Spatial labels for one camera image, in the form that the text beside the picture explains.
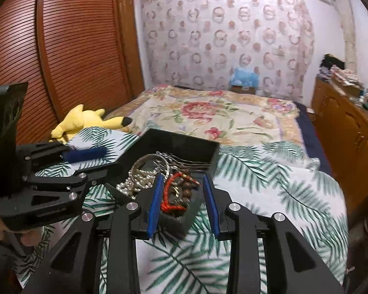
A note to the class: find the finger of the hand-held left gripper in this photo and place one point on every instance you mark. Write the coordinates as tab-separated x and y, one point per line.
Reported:
61	190
86	154

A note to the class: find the circle patterned curtain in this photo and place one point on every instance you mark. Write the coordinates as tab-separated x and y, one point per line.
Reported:
227	36

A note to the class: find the floral bedspread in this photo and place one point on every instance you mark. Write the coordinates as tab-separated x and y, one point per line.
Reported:
202	116

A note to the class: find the brown slatted wooden wardrobe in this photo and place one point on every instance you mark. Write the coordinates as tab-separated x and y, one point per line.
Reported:
64	52

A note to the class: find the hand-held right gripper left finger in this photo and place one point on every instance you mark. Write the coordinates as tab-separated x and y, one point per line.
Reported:
155	208

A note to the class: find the silver engraved bangle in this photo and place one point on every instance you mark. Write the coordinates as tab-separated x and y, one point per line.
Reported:
141	160

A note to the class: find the silver ornate hair comb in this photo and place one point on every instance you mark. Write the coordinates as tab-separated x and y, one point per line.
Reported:
184	163

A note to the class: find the patterned folded cloth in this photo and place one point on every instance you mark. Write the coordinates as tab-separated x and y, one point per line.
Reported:
345	76

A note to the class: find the person's left hand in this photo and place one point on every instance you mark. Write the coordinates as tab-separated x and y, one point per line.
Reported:
29	239

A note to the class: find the dark blue bedsheet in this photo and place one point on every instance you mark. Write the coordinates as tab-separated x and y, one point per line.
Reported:
312	134

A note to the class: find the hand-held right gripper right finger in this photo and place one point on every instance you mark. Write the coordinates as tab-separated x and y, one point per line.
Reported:
211	208

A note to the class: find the dark bag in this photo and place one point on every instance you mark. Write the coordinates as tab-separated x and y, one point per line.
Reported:
331	62

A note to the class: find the wooden cabinet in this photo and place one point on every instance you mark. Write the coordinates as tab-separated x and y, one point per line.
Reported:
343	128

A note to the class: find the green leaf print tablecloth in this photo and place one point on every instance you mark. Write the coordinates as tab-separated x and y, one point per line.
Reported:
263	190

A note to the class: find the yellow plush toy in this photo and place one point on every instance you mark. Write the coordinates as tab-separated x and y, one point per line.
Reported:
79	122

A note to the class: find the blue plush toy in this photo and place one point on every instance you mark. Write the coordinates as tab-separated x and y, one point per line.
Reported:
243	76

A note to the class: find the black cardboard box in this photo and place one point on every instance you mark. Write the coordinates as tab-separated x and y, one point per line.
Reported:
184	147

